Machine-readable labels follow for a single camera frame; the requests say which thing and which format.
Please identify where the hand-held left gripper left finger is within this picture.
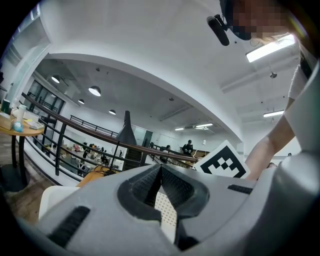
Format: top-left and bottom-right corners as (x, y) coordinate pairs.
(38, 164), (181, 256)

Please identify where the green box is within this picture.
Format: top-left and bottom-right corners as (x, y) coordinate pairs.
(0, 98), (12, 116)

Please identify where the large round pendant lamp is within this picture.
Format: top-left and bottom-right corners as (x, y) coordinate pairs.
(88, 85), (102, 97)

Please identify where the long ceiling tube light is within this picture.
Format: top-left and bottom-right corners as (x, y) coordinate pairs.
(245, 34), (296, 63)

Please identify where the person's head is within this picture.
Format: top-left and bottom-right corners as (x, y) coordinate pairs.
(219, 0), (297, 41)

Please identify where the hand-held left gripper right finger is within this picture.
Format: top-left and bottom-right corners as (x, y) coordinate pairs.
(161, 165), (258, 251)

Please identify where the light wooden desk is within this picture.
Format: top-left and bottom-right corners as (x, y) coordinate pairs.
(75, 165), (121, 188)

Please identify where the wooden tissue box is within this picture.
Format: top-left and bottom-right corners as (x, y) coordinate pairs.
(0, 112), (16, 131)

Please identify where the short ceiling tube light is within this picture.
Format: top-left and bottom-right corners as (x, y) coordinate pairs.
(263, 109), (285, 118)

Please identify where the round wooden table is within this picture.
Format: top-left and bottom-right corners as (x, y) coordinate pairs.
(0, 116), (46, 192)

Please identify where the white bottle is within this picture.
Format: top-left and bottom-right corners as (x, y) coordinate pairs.
(16, 104), (27, 121)

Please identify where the black metal balcony railing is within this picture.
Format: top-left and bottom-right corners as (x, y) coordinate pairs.
(69, 114), (119, 139)

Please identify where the person's white shirt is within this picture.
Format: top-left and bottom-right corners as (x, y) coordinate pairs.
(287, 63), (310, 101)

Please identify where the person's right forearm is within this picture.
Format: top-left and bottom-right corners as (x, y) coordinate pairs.
(246, 112), (297, 181)

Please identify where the black head-worn camera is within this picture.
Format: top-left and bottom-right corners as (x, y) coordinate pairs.
(206, 14), (230, 47)

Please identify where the wooden handrail black metal railing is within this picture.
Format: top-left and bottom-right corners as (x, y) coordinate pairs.
(21, 92), (199, 183)

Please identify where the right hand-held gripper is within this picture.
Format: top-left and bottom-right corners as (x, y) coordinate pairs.
(193, 139), (252, 180)

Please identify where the black conical hood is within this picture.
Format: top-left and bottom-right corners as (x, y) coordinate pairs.
(115, 110), (138, 146)

